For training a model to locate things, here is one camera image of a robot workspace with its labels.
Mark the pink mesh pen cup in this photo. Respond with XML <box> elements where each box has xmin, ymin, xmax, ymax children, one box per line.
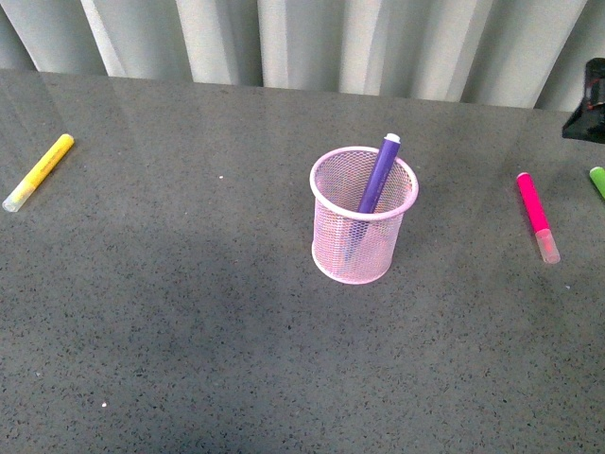
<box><xmin>309</xmin><ymin>146</ymin><xmax>419</xmax><ymax>285</ymax></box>

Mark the purple highlighter pen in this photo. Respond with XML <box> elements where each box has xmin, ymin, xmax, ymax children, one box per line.
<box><xmin>343</xmin><ymin>132</ymin><xmax>403</xmax><ymax>266</ymax></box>

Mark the yellow highlighter pen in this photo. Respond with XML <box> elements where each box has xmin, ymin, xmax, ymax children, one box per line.
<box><xmin>2</xmin><ymin>133</ymin><xmax>75</xmax><ymax>213</ymax></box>

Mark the white pleated curtain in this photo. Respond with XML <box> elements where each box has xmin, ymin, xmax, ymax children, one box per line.
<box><xmin>1</xmin><ymin>1</ymin><xmax>604</xmax><ymax>111</ymax></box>

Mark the green highlighter pen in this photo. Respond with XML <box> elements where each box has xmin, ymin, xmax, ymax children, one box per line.
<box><xmin>589</xmin><ymin>166</ymin><xmax>605</xmax><ymax>199</ymax></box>

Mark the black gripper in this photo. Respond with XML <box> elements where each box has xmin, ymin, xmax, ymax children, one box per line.
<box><xmin>562</xmin><ymin>58</ymin><xmax>604</xmax><ymax>140</ymax></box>

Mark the pink highlighter pen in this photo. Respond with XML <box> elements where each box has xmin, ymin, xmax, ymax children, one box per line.
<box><xmin>516</xmin><ymin>172</ymin><xmax>561</xmax><ymax>264</ymax></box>

